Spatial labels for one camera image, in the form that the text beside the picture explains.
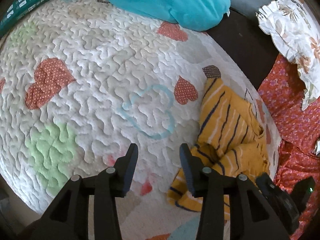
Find yellow striped small garment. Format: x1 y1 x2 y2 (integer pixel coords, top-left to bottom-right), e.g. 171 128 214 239
166 76 271 221

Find red floral bedsheet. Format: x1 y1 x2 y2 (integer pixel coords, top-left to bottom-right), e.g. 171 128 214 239
258 55 319 239

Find white quilted heart blanket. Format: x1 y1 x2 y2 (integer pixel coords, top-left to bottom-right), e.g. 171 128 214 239
1 0 280 239

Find white floral leaf pillowcase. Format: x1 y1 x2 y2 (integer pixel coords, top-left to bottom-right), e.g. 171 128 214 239
256 0 319 111

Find dark green cardboard box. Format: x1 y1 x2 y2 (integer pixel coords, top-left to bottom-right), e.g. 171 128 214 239
1 0 49 38

